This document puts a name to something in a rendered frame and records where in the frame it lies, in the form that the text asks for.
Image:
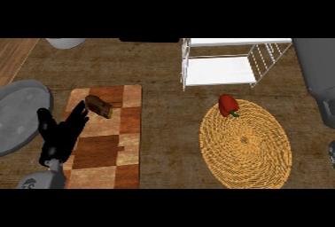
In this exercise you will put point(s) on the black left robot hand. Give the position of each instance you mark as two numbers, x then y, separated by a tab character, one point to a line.
61	136

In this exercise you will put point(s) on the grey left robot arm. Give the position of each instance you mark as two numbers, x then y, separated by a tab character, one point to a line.
42	179

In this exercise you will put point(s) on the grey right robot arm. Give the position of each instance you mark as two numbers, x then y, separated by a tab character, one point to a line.
332	155

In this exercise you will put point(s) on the brown checkered placemat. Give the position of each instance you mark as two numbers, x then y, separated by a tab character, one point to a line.
110	153

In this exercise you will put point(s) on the brown croissant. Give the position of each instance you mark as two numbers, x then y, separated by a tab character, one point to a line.
99	107

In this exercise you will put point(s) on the round yellow woven placemat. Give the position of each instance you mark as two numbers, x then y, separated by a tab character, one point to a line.
247	147

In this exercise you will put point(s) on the round grey plate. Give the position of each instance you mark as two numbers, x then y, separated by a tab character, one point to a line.
20	115

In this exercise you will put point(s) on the pale grey pot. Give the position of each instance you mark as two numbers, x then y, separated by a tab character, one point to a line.
64	42

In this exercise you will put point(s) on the red bell pepper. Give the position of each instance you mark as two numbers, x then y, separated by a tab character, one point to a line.
228	105

